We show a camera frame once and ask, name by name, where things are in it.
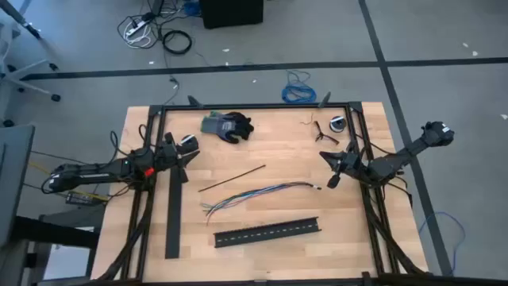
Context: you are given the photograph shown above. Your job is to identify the bundled blue cable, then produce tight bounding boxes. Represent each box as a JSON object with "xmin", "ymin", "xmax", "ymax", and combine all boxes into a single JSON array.
[{"xmin": 183, "ymin": 0, "xmax": 202, "ymax": 17}]

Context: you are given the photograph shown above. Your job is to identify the long black zip tie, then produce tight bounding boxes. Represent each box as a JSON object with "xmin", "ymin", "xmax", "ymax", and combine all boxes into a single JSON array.
[{"xmin": 197, "ymin": 164, "xmax": 267, "ymax": 193}]

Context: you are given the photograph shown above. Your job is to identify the dark metal desk leg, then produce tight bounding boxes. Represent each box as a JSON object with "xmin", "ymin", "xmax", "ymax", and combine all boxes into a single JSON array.
[{"xmin": 0, "ymin": 0, "xmax": 43, "ymax": 40}]

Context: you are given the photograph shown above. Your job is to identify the white office chair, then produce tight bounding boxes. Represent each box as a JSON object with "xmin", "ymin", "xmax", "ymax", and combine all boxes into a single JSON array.
[{"xmin": 0, "ymin": 0, "xmax": 62, "ymax": 103}]

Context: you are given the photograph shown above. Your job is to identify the loose white cable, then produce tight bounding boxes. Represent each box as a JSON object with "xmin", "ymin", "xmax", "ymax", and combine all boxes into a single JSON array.
[{"xmin": 125, "ymin": 23, "xmax": 154, "ymax": 49}]

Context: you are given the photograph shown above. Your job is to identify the coiled black cable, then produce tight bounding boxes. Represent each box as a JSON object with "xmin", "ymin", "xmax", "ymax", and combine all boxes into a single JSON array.
[{"xmin": 161, "ymin": 29, "xmax": 194, "ymax": 56}]

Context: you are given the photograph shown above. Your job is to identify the multicoloured wire harness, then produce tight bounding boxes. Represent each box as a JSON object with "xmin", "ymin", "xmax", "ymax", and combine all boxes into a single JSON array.
[{"xmin": 201, "ymin": 180, "xmax": 323, "ymax": 226}]

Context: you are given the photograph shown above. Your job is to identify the black aluminium table frame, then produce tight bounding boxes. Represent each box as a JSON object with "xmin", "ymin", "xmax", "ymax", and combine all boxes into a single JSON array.
[{"xmin": 90, "ymin": 91, "xmax": 433, "ymax": 286}]

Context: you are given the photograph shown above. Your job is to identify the small black electronics box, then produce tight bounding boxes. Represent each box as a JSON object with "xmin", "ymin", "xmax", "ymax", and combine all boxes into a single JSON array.
[{"xmin": 64, "ymin": 191, "xmax": 100, "ymax": 207}]

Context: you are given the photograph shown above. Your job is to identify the thin blue floor cable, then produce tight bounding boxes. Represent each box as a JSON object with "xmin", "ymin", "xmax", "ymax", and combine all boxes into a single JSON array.
[{"xmin": 418, "ymin": 211, "xmax": 467, "ymax": 276}]

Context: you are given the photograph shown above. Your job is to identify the black slotted cable duct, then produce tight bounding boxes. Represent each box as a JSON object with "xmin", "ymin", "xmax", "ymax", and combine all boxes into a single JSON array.
[{"xmin": 213, "ymin": 216, "xmax": 321, "ymax": 249}]

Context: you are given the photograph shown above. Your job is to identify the black desk beam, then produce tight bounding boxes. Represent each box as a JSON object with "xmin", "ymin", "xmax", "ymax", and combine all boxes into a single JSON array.
[{"xmin": 13, "ymin": 215, "xmax": 101, "ymax": 250}]

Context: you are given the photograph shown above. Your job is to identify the grey cabinet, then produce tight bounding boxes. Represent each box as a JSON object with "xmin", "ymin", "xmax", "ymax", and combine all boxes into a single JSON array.
[{"xmin": 0, "ymin": 124, "xmax": 37, "ymax": 249}]

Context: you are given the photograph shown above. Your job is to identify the black duct cover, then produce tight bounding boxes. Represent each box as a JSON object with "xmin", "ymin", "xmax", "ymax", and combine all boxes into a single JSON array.
[{"xmin": 164, "ymin": 165, "xmax": 183, "ymax": 260}]

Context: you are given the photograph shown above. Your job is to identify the grey black work glove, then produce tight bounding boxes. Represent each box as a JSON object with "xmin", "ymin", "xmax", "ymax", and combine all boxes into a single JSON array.
[{"xmin": 200, "ymin": 110, "xmax": 256, "ymax": 145}]

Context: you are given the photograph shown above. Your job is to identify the coiled blue cable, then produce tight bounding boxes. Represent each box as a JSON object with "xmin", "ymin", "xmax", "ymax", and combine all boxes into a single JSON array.
[{"xmin": 280, "ymin": 69, "xmax": 318, "ymax": 105}]

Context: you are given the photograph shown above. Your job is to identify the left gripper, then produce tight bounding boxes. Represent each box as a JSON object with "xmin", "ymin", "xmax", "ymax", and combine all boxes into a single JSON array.
[{"xmin": 155, "ymin": 133, "xmax": 201, "ymax": 184}]

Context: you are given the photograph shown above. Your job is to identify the large black case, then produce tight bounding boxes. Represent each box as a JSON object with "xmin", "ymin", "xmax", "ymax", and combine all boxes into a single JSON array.
[{"xmin": 198, "ymin": 0, "xmax": 264, "ymax": 30}]

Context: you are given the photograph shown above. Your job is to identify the black roll white label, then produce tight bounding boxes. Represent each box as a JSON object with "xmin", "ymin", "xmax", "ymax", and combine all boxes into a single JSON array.
[
  {"xmin": 329, "ymin": 115, "xmax": 348, "ymax": 133},
  {"xmin": 180, "ymin": 133, "xmax": 198, "ymax": 152}
]

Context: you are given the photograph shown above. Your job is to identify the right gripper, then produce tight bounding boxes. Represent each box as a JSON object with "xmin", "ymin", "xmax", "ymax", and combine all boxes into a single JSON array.
[{"xmin": 319, "ymin": 151, "xmax": 361, "ymax": 189}]

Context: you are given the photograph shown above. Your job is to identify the white power strip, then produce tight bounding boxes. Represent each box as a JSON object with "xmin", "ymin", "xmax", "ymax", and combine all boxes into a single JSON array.
[{"xmin": 124, "ymin": 18, "xmax": 151, "ymax": 40}]

